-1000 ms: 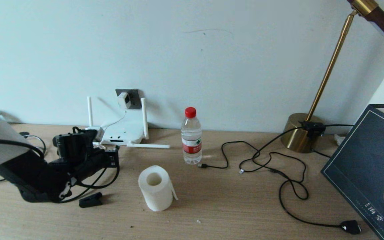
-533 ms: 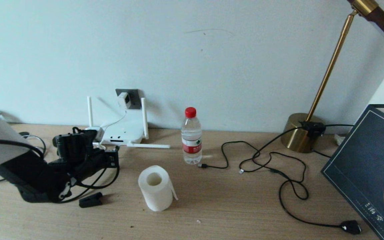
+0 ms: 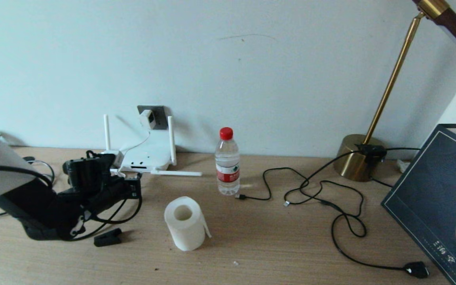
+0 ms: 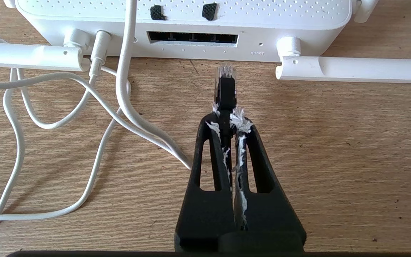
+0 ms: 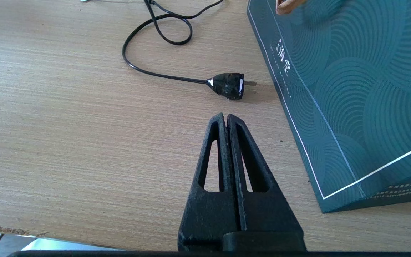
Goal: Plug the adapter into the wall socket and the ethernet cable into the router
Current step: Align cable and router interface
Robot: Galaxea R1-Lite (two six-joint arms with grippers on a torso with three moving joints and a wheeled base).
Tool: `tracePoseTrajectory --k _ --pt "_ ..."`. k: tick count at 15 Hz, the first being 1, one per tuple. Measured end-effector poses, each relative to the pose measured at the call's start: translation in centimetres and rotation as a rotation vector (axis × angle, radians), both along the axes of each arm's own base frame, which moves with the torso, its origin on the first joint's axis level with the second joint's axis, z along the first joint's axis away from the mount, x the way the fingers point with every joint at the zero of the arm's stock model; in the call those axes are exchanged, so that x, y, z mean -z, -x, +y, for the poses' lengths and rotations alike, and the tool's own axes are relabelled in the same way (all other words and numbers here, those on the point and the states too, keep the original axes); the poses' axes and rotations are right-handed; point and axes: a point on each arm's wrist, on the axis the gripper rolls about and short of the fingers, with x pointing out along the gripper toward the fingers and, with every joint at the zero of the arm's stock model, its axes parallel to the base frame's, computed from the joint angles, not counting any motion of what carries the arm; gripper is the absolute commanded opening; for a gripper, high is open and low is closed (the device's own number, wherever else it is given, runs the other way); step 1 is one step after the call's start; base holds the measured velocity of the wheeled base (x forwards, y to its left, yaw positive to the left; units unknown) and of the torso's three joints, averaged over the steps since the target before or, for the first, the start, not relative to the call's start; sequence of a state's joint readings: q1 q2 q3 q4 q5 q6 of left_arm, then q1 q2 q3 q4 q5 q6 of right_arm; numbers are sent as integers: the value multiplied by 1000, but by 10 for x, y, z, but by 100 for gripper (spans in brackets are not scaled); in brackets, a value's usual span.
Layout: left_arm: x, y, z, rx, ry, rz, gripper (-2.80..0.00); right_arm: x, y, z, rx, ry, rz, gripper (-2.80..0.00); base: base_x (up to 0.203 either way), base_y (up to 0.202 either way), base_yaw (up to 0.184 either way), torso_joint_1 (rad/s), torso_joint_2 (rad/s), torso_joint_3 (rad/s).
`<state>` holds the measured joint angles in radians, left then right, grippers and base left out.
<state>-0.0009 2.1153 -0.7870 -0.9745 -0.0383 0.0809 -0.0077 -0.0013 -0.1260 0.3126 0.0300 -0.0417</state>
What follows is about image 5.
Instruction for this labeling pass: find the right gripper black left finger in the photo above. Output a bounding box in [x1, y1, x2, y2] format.
[178, 112, 240, 252]

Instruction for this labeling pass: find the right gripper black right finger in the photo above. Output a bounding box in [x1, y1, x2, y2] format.
[227, 114, 306, 252]

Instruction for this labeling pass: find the black lamp power cord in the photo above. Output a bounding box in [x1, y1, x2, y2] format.
[122, 0, 257, 100]

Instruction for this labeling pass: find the dark blue gift bag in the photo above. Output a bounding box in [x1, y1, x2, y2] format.
[247, 0, 411, 213]

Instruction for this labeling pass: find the light grey robot base panel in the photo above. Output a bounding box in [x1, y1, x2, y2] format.
[22, 235, 126, 252]

